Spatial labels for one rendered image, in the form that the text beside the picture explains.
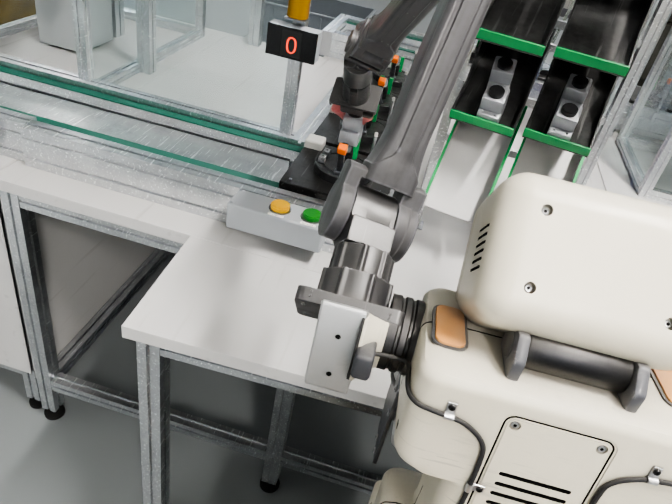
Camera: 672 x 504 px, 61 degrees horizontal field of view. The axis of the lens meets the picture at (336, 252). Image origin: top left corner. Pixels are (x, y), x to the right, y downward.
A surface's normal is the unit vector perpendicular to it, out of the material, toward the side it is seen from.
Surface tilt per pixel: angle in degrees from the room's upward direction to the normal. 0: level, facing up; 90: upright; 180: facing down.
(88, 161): 90
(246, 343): 0
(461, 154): 45
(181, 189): 90
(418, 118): 69
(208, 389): 0
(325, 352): 82
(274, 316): 0
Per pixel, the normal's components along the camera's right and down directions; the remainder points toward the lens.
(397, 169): 0.16, 0.27
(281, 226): -0.24, 0.54
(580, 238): -0.03, -0.13
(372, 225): 0.33, -0.21
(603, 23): -0.02, -0.52
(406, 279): 0.17, -0.80
